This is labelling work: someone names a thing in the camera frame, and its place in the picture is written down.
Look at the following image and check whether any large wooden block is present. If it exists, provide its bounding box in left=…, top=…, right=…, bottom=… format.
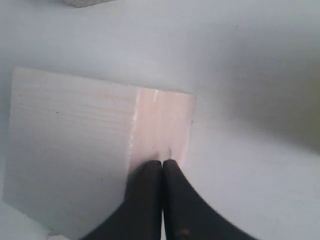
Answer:
left=3, top=67, right=195, bottom=240

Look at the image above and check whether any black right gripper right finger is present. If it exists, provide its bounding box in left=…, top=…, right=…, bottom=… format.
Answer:
left=162, top=159, right=254, bottom=240

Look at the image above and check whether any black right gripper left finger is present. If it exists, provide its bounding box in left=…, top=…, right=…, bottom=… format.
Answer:
left=83, top=160, right=162, bottom=240

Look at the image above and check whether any small wooden cube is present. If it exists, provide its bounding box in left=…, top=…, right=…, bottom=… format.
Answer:
left=63, top=0, right=112, bottom=8

